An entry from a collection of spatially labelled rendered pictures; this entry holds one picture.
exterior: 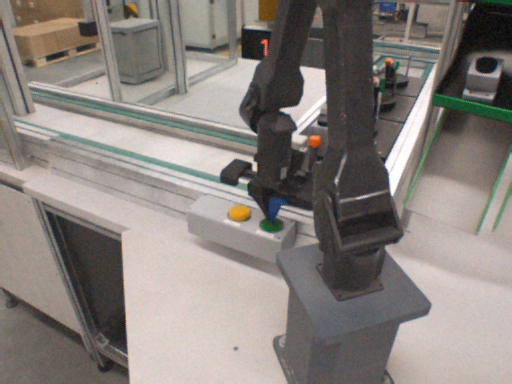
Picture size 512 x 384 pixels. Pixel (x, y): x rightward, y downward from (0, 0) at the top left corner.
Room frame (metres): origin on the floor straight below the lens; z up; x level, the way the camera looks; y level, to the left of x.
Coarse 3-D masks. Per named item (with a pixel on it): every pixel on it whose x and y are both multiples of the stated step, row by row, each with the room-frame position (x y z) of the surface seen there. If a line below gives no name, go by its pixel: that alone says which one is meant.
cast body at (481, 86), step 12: (480, 60) 0.58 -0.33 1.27; (492, 60) 0.58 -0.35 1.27; (468, 72) 0.58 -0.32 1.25; (480, 72) 0.57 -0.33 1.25; (492, 72) 0.57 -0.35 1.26; (468, 84) 0.58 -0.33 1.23; (480, 84) 0.57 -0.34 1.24; (492, 84) 0.56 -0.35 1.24; (468, 96) 0.57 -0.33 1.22; (480, 96) 0.57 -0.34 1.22; (492, 96) 0.56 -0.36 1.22
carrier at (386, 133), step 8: (376, 112) 0.99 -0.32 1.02; (376, 120) 0.99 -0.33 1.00; (384, 120) 1.06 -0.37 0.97; (304, 128) 1.00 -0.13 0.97; (376, 128) 0.96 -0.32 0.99; (384, 128) 1.01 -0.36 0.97; (392, 128) 1.01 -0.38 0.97; (400, 128) 1.01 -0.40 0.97; (376, 136) 0.95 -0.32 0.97; (384, 136) 0.95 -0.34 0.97; (392, 136) 0.95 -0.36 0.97; (384, 144) 0.91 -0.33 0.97; (392, 144) 0.91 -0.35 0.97; (384, 152) 0.86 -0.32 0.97; (384, 160) 0.83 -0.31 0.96
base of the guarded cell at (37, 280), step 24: (0, 168) 0.98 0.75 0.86; (0, 192) 0.99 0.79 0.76; (0, 216) 1.03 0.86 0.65; (24, 216) 0.95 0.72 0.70; (0, 240) 1.07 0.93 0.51; (24, 240) 0.98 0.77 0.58; (0, 264) 1.11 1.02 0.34; (24, 264) 1.02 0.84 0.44; (48, 264) 0.94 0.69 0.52; (0, 288) 1.18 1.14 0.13; (24, 288) 1.06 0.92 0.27; (48, 288) 0.97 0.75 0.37; (48, 312) 1.01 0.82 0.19; (72, 312) 0.92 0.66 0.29
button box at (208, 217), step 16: (192, 208) 0.64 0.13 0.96; (208, 208) 0.64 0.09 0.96; (224, 208) 0.64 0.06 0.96; (192, 224) 0.63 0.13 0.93; (208, 224) 0.61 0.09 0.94; (224, 224) 0.59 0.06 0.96; (240, 224) 0.59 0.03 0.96; (256, 224) 0.59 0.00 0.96; (288, 224) 0.59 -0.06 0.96; (224, 240) 0.59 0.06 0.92; (240, 240) 0.58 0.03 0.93; (256, 240) 0.56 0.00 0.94; (272, 240) 0.54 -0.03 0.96; (288, 240) 0.57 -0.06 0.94; (256, 256) 0.56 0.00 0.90; (272, 256) 0.54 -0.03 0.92
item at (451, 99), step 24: (480, 24) 0.78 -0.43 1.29; (504, 24) 0.76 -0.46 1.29; (456, 48) 0.68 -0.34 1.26; (480, 48) 0.71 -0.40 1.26; (504, 48) 0.70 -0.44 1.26; (456, 72) 0.67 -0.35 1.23; (504, 72) 0.64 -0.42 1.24; (432, 96) 0.61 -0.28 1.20; (456, 96) 0.62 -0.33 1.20; (504, 96) 0.59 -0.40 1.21; (504, 120) 0.54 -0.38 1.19
